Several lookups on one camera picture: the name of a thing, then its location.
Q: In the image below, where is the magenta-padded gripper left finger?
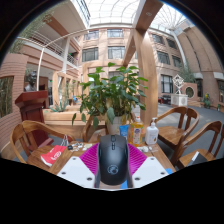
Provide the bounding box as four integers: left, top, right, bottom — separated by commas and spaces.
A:
57, 143, 101, 189

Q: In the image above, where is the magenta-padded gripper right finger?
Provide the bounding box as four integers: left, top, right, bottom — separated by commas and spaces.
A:
126, 143, 169, 189

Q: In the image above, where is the black computer mouse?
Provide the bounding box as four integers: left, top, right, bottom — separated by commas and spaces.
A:
97, 134, 130, 187

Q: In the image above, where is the small white case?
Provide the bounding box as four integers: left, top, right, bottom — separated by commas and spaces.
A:
137, 145, 151, 154

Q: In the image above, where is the black key bunch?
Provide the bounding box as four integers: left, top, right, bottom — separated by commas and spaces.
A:
67, 142, 84, 152

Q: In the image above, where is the white pump bottle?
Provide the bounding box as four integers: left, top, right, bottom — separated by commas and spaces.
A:
144, 117, 160, 146

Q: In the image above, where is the red and white pouch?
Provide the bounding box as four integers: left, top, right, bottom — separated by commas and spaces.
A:
40, 144, 68, 168

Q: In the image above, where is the yellow liquid bottle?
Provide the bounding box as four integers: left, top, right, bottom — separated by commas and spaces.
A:
130, 115, 145, 148

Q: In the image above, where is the wooden armchair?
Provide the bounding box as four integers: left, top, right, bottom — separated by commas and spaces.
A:
82, 114, 109, 144
9, 119, 75, 164
155, 106, 201, 158
175, 120, 224, 170

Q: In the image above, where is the blue tube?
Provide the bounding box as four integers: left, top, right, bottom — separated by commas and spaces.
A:
119, 124, 130, 141

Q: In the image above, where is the black notebook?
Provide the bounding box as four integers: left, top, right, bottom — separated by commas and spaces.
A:
186, 151, 210, 167

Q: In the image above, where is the dark red wooden podium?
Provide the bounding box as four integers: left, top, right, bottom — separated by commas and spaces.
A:
14, 89, 52, 148

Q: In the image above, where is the green plant in white pot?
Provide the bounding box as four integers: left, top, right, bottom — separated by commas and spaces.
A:
71, 62, 149, 136

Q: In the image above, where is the dark bust statue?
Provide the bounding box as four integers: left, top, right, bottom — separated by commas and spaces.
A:
23, 70, 38, 93

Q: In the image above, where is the white sculpture on pedestal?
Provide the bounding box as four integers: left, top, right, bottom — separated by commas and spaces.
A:
170, 73, 190, 107

